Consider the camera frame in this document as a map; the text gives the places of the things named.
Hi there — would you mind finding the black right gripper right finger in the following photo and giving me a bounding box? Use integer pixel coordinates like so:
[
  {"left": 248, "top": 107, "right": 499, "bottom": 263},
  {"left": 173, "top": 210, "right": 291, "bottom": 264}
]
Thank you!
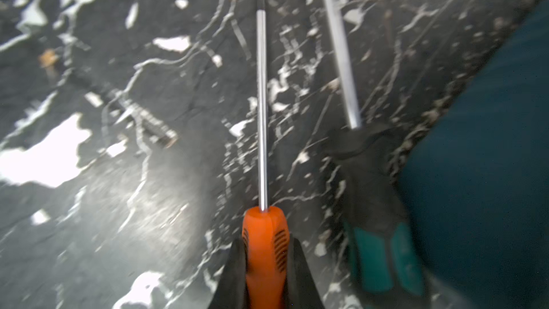
[{"left": 285, "top": 237, "right": 324, "bottom": 308}]

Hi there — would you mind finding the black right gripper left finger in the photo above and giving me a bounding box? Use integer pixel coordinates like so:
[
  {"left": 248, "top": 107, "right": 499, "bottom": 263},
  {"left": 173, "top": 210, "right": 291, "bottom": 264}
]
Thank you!
[{"left": 207, "top": 237, "right": 248, "bottom": 309}]

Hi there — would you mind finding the orange black screwdriver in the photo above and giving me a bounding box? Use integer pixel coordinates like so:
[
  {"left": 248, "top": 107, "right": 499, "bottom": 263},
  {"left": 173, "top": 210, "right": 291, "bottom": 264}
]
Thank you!
[{"left": 242, "top": 0, "right": 290, "bottom": 308}]

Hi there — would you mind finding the green black handled screwdriver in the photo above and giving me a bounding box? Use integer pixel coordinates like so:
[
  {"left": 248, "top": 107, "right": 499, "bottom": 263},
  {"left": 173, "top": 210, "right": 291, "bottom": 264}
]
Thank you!
[{"left": 323, "top": 0, "right": 428, "bottom": 308}]

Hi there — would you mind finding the dark teal storage box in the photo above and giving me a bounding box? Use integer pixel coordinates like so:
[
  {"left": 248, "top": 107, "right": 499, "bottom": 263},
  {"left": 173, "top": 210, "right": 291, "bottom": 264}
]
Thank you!
[{"left": 398, "top": 0, "right": 548, "bottom": 308}]

